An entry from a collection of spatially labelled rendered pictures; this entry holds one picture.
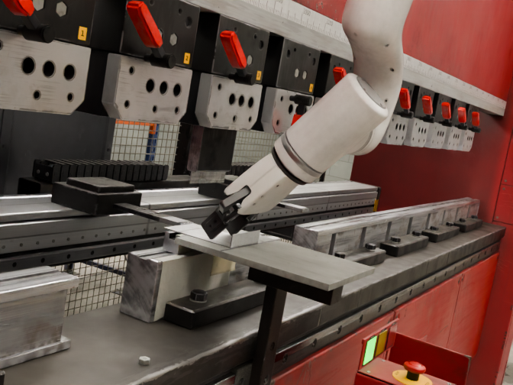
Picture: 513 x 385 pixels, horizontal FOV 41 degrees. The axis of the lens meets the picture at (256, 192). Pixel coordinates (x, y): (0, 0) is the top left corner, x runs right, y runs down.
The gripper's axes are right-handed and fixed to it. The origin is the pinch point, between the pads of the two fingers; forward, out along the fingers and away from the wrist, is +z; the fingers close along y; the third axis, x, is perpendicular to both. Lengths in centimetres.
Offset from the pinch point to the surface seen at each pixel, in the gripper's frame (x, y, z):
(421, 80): -22, -92, -25
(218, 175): -8.5, -4.3, -1.9
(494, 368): 63, -216, 47
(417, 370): 36.1, -26.6, -1.9
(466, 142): -12, -156, -14
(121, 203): -16.5, -2.1, 16.4
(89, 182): -21.6, 2.3, 16.8
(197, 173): -8.7, 2.1, -2.1
